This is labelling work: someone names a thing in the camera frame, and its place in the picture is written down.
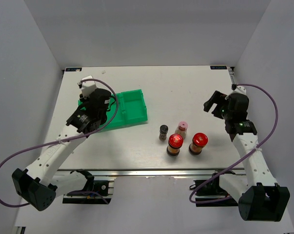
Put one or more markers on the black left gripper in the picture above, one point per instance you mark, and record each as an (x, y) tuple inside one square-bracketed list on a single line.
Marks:
[(86, 100)]

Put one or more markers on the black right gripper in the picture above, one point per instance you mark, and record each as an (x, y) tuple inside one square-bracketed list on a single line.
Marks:
[(216, 96)]

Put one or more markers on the pink cap spice jar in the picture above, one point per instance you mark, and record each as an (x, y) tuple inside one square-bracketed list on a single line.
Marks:
[(182, 128)]

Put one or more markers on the red cap sauce jar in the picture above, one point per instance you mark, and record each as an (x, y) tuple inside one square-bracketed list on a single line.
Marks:
[(175, 142), (199, 141)]

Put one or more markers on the black cap pepper jar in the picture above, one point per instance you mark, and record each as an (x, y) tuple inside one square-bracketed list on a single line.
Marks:
[(163, 130)]

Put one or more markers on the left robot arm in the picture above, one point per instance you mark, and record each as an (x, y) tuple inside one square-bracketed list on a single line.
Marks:
[(36, 183)]

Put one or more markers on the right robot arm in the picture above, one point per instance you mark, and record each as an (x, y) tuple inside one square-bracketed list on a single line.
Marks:
[(261, 198)]

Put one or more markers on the green bin left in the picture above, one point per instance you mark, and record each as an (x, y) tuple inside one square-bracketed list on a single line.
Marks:
[(82, 104)]

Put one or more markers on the blue corner sticker right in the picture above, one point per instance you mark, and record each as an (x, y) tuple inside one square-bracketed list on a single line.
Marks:
[(218, 67)]

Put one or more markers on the blue corner sticker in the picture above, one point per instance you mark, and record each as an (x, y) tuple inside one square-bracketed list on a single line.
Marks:
[(218, 67), (73, 69)]

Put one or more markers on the blue corner sticker left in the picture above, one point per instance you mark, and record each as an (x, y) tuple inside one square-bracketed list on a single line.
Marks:
[(73, 69)]

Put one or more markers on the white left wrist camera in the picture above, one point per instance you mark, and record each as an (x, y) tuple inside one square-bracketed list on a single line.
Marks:
[(87, 87)]

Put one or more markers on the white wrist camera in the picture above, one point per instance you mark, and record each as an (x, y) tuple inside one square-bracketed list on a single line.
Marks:
[(238, 89), (87, 87)]

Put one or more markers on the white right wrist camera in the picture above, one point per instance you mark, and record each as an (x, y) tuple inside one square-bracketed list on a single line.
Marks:
[(238, 89)]

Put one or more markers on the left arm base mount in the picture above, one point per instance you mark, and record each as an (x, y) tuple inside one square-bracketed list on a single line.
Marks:
[(93, 192)]

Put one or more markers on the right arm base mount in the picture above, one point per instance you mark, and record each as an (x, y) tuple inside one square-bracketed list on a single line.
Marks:
[(213, 191)]

